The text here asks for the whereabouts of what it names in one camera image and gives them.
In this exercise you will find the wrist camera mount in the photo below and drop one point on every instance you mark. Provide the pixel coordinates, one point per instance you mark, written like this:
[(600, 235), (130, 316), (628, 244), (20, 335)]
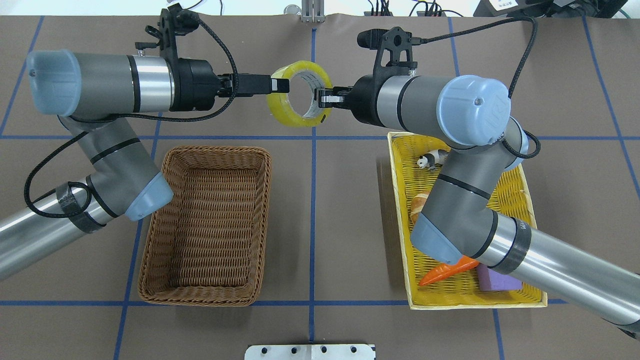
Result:
[(394, 50), (174, 21)]

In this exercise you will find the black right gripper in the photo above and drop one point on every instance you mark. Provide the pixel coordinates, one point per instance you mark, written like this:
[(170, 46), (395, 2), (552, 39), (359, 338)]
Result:
[(364, 98)]

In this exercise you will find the toy croissant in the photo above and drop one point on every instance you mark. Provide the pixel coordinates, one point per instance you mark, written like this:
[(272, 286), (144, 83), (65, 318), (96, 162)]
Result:
[(416, 205)]

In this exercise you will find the toy carrot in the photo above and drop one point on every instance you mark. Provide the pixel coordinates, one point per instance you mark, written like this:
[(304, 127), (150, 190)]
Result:
[(444, 271)]

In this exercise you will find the toy panda figure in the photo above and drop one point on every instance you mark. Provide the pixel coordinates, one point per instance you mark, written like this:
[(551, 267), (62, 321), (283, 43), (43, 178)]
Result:
[(432, 159)]

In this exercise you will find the purple foam block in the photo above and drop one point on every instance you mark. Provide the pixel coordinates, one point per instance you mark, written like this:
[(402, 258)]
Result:
[(492, 281)]

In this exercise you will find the brown wicker basket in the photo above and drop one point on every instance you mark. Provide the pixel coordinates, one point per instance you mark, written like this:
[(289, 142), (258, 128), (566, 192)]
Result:
[(207, 246)]

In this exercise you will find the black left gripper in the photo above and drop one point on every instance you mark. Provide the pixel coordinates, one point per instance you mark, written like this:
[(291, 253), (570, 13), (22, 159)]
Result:
[(196, 85)]

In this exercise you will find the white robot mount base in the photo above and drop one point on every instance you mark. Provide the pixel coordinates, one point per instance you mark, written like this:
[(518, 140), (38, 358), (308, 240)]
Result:
[(347, 351)]

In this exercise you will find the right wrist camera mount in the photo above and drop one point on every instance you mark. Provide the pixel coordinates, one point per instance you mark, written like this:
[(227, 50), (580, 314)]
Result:
[(394, 50)]

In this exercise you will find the aluminium frame post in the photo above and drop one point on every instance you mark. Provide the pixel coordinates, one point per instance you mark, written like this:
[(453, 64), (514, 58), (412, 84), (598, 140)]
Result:
[(313, 11)]

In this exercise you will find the yellow clear tape roll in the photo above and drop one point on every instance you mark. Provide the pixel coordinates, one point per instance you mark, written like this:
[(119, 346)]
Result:
[(279, 102)]

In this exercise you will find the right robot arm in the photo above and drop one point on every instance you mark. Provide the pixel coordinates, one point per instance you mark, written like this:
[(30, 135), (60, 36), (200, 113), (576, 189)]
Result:
[(472, 116)]

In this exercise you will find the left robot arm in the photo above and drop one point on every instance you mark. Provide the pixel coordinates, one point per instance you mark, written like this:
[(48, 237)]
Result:
[(94, 96)]

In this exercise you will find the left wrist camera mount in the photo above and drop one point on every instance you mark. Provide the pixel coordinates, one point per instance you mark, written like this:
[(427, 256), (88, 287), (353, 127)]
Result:
[(174, 21)]

